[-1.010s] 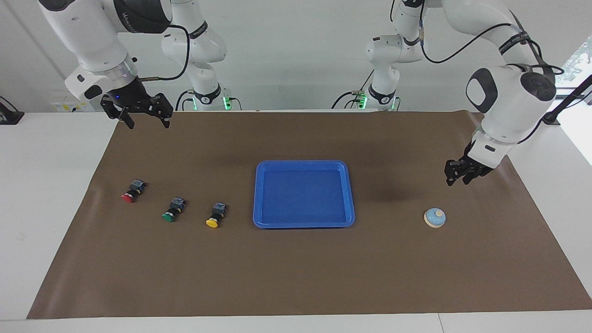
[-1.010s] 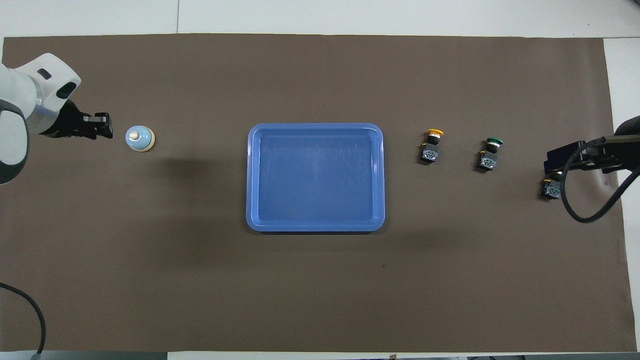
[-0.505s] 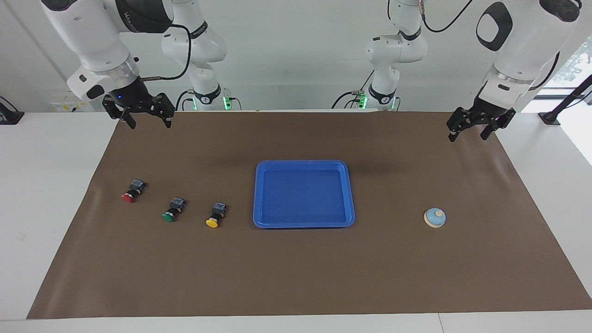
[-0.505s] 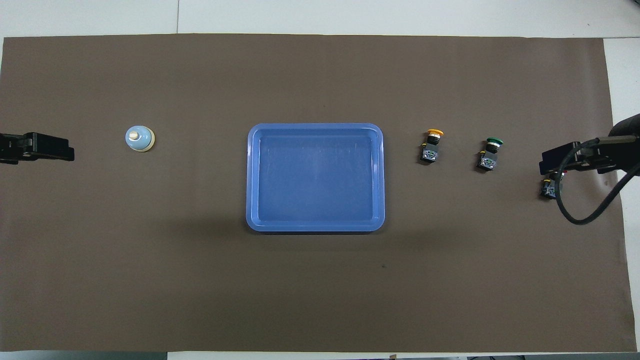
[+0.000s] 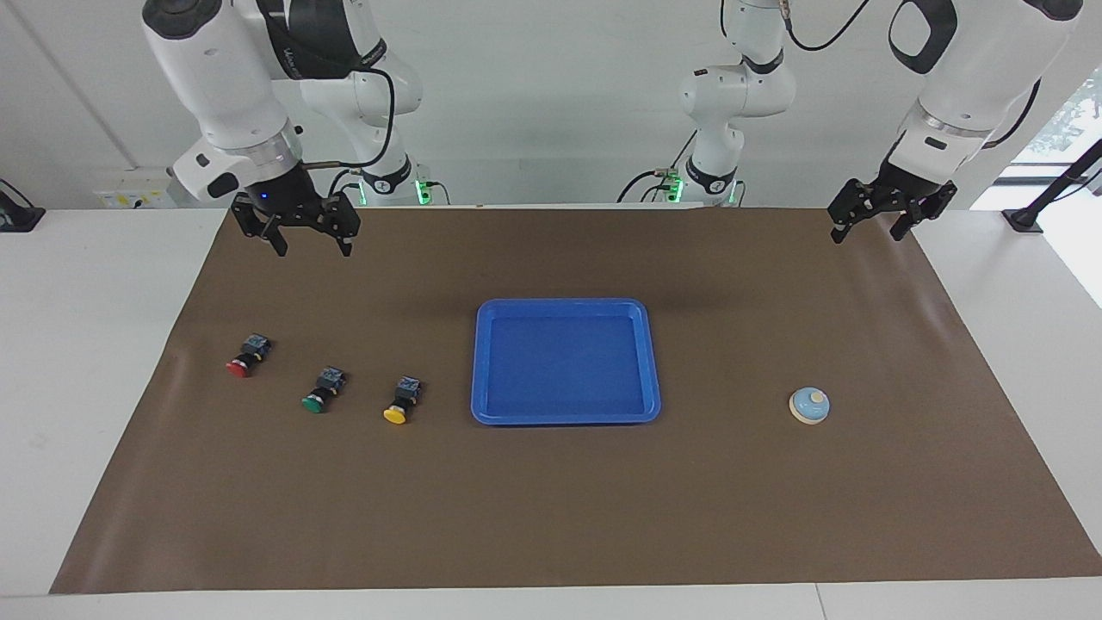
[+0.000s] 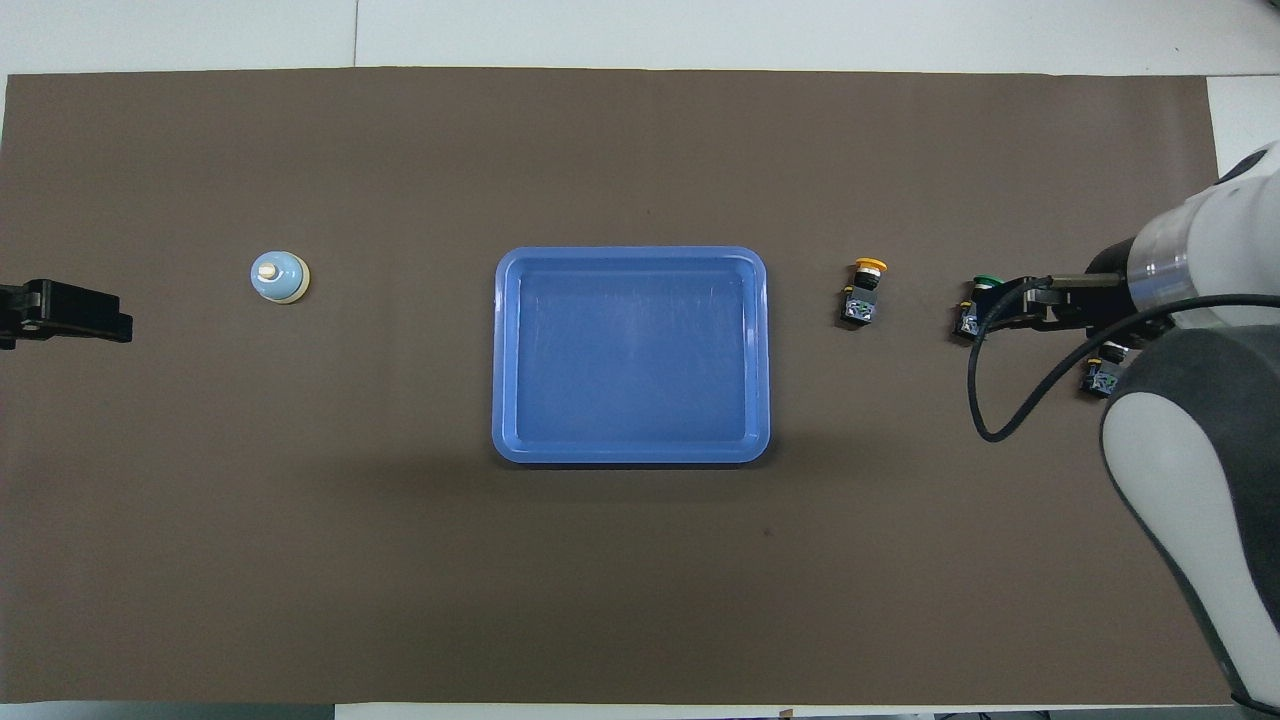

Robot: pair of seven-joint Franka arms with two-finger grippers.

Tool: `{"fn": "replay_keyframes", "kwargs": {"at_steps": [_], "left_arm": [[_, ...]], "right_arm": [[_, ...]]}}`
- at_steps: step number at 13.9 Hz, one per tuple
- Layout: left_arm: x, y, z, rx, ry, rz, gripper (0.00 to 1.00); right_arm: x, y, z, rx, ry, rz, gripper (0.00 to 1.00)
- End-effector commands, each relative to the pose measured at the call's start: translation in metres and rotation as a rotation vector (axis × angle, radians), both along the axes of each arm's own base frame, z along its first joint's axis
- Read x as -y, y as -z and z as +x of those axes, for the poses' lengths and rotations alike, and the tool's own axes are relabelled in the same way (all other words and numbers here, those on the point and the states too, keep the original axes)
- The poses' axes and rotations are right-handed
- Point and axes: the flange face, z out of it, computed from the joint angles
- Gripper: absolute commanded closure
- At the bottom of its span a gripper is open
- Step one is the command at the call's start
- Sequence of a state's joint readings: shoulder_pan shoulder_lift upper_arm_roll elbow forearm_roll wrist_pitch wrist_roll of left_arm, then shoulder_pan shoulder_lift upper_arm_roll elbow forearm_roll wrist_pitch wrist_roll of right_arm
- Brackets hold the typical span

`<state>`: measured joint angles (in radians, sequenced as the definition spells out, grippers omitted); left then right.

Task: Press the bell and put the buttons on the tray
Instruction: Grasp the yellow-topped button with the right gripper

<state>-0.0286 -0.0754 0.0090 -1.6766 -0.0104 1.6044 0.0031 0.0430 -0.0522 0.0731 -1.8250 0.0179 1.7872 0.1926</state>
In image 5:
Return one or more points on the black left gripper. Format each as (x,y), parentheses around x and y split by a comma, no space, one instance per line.
(895,194)

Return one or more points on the yellow push button switch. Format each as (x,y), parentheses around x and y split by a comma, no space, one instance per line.
(400,405)

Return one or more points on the green push button switch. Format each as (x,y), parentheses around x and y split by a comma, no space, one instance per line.
(321,393)

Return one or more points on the black camera stand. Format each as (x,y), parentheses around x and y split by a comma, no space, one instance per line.
(1046,194)

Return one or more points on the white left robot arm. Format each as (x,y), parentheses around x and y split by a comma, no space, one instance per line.
(973,77)

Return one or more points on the blue plastic tray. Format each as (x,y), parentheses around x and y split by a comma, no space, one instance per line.
(564,362)

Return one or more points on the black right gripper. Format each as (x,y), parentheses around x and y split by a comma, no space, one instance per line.
(288,202)

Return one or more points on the white wall socket box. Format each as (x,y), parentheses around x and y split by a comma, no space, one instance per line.
(129,194)

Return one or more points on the light blue call bell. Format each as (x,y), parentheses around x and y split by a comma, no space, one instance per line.
(808,403)

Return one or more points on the black clamp mount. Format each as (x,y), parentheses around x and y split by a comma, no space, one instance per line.
(17,217)

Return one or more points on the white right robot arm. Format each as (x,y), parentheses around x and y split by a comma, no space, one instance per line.
(224,77)

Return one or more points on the brown table mat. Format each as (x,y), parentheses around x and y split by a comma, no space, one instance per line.
(551,499)

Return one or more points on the red push button switch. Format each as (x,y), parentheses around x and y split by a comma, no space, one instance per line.
(243,360)

